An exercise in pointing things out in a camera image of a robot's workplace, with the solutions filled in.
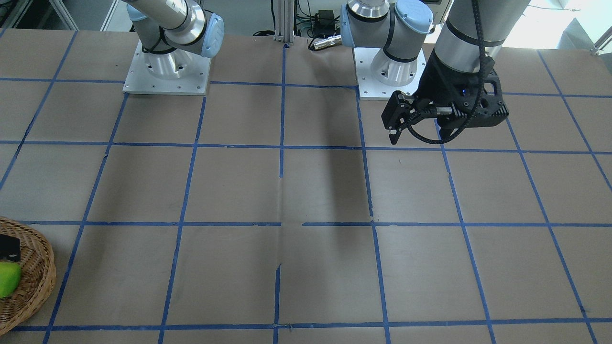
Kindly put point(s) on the wicker basket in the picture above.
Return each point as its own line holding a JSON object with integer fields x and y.
{"x": 38, "y": 274}

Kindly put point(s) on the aluminium frame post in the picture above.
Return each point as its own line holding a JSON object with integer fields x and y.
{"x": 284, "y": 21}

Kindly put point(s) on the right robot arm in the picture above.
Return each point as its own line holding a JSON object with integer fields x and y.
{"x": 58, "y": 181}

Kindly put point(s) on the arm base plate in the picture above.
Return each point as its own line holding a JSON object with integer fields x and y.
{"x": 175, "y": 73}
{"x": 378, "y": 77}

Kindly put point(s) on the green apple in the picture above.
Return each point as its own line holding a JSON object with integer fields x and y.
{"x": 10, "y": 276}

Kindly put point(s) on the silver metal cylinder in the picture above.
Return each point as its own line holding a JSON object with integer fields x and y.
{"x": 325, "y": 43}

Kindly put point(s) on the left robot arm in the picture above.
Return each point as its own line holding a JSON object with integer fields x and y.
{"x": 472, "y": 30}

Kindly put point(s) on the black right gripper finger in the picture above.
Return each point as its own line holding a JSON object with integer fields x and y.
{"x": 10, "y": 248}

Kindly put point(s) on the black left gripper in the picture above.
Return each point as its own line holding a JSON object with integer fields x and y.
{"x": 441, "y": 82}

